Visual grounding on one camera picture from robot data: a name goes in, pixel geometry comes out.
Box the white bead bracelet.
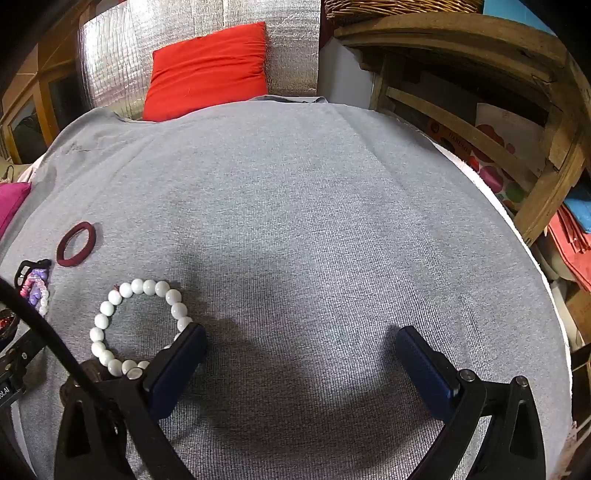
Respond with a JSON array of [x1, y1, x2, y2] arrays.
[[89, 278, 194, 381]]

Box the black hair tie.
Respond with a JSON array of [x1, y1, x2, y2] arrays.
[[14, 258, 53, 287]]

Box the magenta pillow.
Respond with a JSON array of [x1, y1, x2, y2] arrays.
[[0, 182, 32, 237]]

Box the grey blanket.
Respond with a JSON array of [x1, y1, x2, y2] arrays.
[[1, 99, 572, 479]]

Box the wooden cabinet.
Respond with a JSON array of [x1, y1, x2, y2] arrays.
[[1, 1, 96, 165]]

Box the wooden shelf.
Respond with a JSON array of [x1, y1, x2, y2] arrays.
[[332, 12, 591, 245]]

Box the red pillow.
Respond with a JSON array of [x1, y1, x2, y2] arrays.
[[142, 22, 267, 122]]

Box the silver insulation sheet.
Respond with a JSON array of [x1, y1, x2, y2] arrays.
[[78, 1, 322, 121]]

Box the wicker basket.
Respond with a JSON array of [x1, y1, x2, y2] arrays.
[[324, 0, 484, 22]]

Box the black cable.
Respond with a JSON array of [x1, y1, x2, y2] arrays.
[[0, 276, 107, 407]]

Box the maroon hair tie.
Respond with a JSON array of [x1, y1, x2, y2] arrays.
[[56, 221, 98, 268]]

